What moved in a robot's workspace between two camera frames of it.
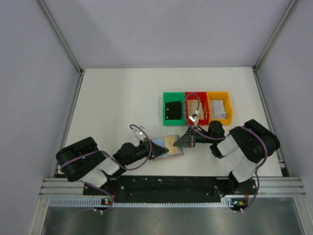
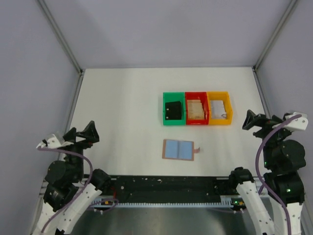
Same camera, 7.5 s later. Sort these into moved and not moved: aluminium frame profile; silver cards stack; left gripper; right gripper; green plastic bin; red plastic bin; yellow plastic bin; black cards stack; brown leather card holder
Moved: brown leather card holder; left gripper; right gripper
Not moved: red plastic bin; green plastic bin; black cards stack; yellow plastic bin; aluminium frame profile; silver cards stack
